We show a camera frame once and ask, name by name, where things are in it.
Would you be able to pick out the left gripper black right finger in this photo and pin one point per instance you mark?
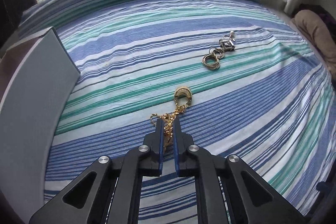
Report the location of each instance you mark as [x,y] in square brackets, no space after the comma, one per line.
[194,161]

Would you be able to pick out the beige folded blanket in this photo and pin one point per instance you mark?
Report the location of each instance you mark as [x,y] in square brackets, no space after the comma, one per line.
[313,27]

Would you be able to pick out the silver ring chain jewelry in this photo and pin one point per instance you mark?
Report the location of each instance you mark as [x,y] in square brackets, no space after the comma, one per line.
[226,44]

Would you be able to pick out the white cardboard box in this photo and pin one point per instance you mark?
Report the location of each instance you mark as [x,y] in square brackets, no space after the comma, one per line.
[37,78]

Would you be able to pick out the blue green striped bedsheet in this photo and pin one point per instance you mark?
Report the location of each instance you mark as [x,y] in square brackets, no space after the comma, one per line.
[271,102]

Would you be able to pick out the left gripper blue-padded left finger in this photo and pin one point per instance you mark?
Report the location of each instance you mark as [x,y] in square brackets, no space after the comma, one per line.
[146,160]

